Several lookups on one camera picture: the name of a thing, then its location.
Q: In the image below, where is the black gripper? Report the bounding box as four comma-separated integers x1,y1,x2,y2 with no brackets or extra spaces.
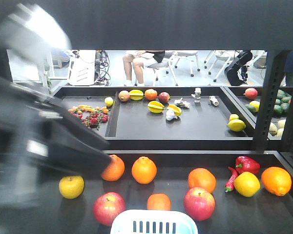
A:
0,78,111,234

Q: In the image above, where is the light blue plastic basket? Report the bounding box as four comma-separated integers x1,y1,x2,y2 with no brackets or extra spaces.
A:
110,210,198,234

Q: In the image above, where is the pile of strawberries and tomatoes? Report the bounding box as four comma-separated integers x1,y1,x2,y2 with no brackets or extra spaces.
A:
68,104,109,130

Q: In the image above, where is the yellow apple front left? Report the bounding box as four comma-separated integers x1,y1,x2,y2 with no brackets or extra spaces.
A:
59,175,84,199

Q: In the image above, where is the yellow apple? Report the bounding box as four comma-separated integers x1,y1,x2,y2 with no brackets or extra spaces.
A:
59,175,84,199
234,172,261,197

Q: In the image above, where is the orange back left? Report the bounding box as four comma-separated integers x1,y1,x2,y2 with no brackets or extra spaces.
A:
101,155,125,182

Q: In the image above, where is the red apple front left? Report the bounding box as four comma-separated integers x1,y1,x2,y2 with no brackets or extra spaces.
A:
93,192,126,226

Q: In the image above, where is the red apple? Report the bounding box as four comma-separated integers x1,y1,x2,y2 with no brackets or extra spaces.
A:
184,187,216,221
93,192,126,226

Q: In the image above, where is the orange back middle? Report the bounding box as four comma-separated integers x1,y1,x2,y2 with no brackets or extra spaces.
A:
131,156,157,184

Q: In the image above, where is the yellow starfruit back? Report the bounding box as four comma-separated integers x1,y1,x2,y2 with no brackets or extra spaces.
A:
129,89,144,100

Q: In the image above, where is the yellow starfruit middle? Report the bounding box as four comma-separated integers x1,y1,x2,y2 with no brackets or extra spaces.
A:
147,100,164,114

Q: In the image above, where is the small orange front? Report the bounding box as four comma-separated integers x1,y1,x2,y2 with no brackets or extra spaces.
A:
146,193,171,211

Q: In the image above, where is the white garlic bulb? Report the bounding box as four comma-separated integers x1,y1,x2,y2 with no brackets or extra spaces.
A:
166,109,178,121

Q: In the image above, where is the seated person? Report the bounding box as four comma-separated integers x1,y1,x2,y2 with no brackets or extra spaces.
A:
123,50,165,87

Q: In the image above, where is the yellow starfruit small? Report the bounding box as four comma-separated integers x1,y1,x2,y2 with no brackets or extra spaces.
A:
167,104,182,116

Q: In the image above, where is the orange centre right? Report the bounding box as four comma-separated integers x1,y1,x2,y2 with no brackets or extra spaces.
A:
188,168,216,193

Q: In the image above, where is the red apple front right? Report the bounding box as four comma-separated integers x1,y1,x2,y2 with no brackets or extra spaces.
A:
184,187,216,221

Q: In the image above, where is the black wooden display stand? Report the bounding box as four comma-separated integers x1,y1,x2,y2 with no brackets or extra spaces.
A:
0,0,293,234

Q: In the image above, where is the red chili pepper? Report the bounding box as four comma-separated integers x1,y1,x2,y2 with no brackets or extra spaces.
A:
225,167,238,193

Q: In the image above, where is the large yellow lemon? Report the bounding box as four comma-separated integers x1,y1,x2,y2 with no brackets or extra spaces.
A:
227,119,246,132

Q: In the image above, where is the red bell pepper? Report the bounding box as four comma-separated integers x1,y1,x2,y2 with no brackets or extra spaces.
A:
235,156,261,175

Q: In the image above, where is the yellow apple right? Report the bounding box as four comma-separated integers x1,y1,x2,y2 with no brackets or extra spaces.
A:
234,172,261,197

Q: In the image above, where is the large orange far right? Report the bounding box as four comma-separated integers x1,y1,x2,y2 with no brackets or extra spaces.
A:
261,167,292,196

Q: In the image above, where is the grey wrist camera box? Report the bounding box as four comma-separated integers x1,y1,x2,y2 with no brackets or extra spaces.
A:
0,2,71,70

